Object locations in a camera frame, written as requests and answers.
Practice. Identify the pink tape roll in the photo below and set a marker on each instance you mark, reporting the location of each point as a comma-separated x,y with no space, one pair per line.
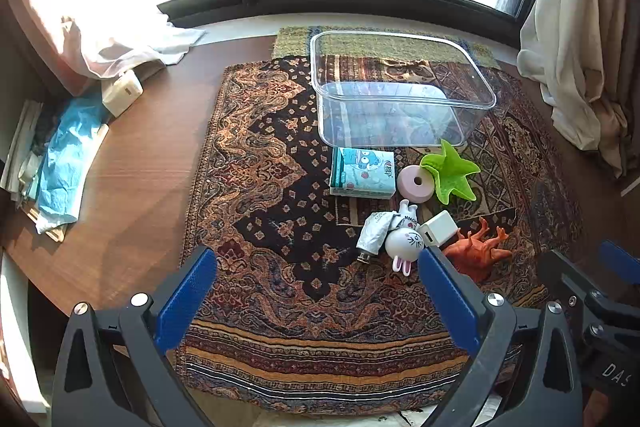
407,192

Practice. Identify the white charger cube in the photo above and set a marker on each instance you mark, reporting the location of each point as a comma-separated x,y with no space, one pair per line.
440,229

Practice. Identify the white cloth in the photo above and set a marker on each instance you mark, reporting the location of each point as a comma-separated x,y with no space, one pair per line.
150,42

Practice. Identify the white power adapter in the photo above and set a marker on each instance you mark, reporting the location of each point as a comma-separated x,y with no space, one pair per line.
122,94

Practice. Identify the silver tube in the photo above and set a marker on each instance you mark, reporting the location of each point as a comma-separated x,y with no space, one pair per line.
375,232

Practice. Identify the green star-shaped dish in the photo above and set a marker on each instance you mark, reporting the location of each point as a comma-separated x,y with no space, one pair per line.
450,177

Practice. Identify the clear plastic container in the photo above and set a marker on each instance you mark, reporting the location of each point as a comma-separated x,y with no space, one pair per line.
390,117

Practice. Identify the green woven mat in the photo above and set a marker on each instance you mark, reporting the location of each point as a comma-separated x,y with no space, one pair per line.
295,42

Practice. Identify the patterned woven rug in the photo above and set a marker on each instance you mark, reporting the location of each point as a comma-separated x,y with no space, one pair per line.
280,187

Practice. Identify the white rabbit toy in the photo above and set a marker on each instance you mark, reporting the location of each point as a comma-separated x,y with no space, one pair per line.
402,244

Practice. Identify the blue plastic bag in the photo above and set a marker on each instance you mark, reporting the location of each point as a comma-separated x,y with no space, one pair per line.
65,157

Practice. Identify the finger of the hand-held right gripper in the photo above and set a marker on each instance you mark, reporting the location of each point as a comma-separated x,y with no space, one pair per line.
622,259
565,272

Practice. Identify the pale pink cloth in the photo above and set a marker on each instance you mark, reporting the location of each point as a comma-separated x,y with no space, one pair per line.
65,57

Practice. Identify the stack of papers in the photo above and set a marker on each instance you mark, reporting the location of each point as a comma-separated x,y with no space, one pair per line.
20,142

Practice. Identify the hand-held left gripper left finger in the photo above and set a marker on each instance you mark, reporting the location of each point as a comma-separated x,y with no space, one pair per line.
190,292

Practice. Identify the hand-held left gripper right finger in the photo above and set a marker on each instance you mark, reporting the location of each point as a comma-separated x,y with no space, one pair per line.
445,302

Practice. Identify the teal tissue packet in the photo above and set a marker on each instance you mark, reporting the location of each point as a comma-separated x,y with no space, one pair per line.
362,172

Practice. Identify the orange dinosaur toy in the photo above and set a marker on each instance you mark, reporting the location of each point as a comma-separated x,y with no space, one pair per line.
470,254

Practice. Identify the white curtain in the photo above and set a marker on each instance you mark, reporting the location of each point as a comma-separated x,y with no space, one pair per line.
565,57

